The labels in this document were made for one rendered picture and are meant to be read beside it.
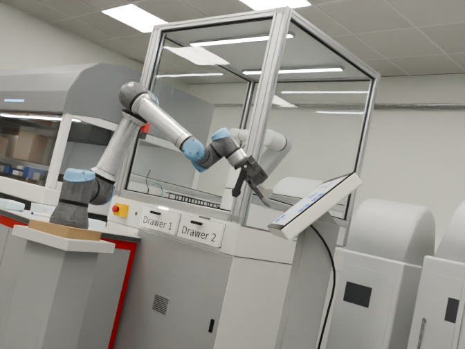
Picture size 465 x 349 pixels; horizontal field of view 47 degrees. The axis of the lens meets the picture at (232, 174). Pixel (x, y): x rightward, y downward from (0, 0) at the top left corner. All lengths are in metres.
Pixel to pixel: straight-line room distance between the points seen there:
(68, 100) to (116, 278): 1.15
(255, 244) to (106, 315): 0.88
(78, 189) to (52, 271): 0.32
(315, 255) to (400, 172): 3.78
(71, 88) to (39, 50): 3.67
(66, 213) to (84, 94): 1.42
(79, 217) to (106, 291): 0.79
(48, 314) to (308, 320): 0.95
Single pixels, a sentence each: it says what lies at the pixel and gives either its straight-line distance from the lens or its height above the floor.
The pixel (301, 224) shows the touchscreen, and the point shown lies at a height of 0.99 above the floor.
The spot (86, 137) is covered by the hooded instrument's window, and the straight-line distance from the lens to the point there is 3.49.
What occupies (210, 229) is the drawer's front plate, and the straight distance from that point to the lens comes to 2.54.
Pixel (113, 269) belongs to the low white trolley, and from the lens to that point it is 2.86.
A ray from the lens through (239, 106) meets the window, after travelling 2.64.
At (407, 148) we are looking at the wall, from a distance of 5.69.
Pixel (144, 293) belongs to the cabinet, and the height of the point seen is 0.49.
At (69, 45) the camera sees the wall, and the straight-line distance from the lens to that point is 7.24.
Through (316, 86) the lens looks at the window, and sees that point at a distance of 2.84.
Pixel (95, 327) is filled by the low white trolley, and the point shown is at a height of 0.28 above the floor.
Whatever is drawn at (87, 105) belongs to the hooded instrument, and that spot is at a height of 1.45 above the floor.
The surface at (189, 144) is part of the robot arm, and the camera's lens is 2.00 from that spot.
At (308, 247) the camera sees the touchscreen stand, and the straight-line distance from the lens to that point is 1.95.
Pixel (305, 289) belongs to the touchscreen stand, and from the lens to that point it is 1.96.
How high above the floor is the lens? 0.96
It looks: 5 degrees up
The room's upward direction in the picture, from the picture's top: 12 degrees clockwise
